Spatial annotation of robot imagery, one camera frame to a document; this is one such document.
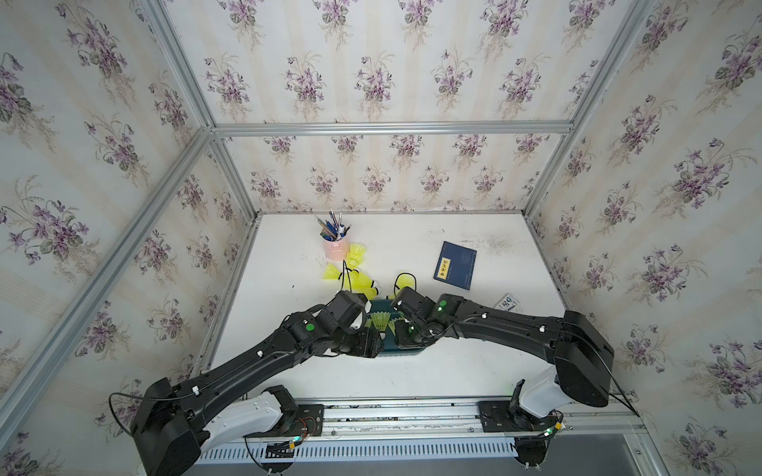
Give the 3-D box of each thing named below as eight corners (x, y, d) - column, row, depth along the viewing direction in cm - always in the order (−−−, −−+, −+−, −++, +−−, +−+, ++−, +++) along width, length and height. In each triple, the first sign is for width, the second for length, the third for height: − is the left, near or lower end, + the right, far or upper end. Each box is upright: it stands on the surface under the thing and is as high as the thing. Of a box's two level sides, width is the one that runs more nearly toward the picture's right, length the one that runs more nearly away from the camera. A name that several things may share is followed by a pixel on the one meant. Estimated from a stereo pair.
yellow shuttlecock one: (343, 267, 105) (341, 260, 102) (351, 248, 110) (350, 241, 107) (357, 271, 104) (357, 264, 101) (365, 252, 109) (365, 245, 106)
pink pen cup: (323, 261, 107) (319, 242, 98) (326, 245, 111) (321, 226, 103) (348, 261, 107) (345, 242, 98) (350, 245, 111) (347, 226, 103)
